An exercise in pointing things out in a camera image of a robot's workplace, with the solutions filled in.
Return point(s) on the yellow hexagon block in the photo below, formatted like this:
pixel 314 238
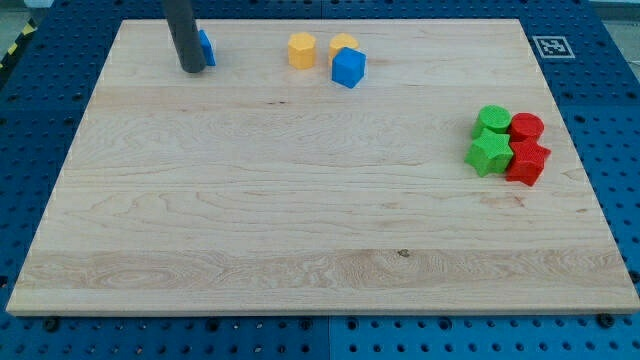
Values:
pixel 302 50

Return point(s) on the red cylinder block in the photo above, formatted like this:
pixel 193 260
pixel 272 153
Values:
pixel 525 126

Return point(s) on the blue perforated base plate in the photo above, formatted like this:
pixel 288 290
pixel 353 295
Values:
pixel 57 67

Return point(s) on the green star block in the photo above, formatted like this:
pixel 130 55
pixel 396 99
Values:
pixel 489 153

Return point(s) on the blue cube block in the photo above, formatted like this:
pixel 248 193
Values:
pixel 348 67

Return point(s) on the wooden board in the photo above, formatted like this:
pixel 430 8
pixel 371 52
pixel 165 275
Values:
pixel 254 188

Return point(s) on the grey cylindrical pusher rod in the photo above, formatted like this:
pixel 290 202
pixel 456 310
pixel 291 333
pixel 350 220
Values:
pixel 184 32

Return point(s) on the green cylinder block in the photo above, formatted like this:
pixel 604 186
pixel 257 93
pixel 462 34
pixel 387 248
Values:
pixel 492 117

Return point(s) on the blue triangle block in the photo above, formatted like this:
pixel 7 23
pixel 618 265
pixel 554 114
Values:
pixel 207 48

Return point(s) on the white fiducial marker tag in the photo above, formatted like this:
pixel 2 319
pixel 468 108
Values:
pixel 553 47

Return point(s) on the red star block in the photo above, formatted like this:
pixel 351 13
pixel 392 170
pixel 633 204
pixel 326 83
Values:
pixel 527 163

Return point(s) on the yellow heart block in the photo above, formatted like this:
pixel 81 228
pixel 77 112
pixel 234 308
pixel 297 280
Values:
pixel 340 41

